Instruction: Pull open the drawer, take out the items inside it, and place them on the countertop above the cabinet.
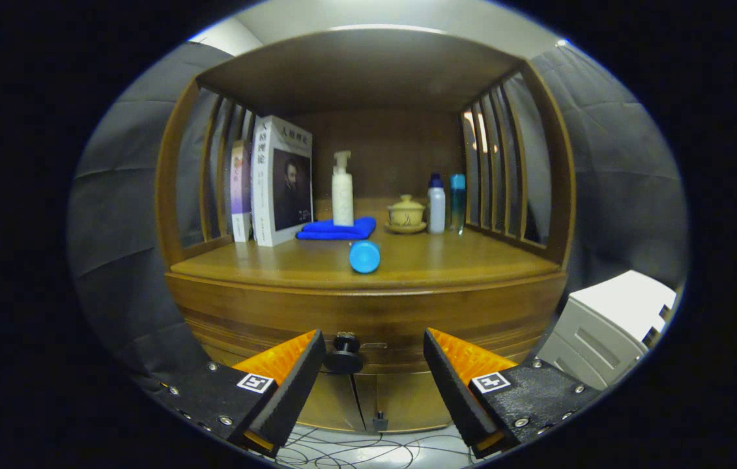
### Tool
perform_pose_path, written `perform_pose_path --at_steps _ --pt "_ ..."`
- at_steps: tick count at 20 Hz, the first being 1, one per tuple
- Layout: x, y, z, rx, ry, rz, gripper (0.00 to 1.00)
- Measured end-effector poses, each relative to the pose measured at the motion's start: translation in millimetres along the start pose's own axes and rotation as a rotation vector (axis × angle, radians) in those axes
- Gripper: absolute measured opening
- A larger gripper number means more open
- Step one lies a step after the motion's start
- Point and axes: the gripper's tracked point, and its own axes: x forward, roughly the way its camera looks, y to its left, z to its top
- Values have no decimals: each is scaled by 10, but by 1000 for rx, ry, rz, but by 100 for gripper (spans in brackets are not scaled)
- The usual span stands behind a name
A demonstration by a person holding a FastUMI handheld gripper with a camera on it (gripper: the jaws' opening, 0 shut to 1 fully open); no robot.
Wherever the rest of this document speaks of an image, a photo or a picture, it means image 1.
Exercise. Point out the blue cosmetic tube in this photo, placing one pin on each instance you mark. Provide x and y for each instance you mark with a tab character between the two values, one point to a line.
364	257

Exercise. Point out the blue folded cloth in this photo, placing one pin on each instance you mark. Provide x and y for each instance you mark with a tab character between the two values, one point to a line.
335	229

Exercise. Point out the purple book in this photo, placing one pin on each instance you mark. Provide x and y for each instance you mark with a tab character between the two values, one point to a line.
241	189

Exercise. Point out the white book with portrait cover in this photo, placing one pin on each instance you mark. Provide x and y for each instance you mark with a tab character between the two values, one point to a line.
283	182

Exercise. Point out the wooden cabinet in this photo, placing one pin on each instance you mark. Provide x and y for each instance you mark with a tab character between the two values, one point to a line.
381	150

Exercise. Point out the wooden countertop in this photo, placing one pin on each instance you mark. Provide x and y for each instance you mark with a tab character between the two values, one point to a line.
472	260

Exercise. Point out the white pump bottle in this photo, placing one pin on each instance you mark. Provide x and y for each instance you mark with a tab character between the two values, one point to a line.
343	202

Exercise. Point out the wooden drawer with black knob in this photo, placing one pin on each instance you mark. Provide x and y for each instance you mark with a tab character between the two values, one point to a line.
407	312

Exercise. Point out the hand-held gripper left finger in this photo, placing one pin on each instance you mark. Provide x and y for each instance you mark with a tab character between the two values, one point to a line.
296	384

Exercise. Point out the teal glass bottle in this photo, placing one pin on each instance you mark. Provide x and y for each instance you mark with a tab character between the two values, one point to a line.
457	202

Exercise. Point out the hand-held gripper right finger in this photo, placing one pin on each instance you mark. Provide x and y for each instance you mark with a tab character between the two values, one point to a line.
453	391

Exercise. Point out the white bottle with blue cap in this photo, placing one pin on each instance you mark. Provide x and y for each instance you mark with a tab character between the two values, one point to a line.
436	208

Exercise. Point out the yellow lidded teacup with saucer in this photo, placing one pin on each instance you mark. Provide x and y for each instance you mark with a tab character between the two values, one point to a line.
406	213

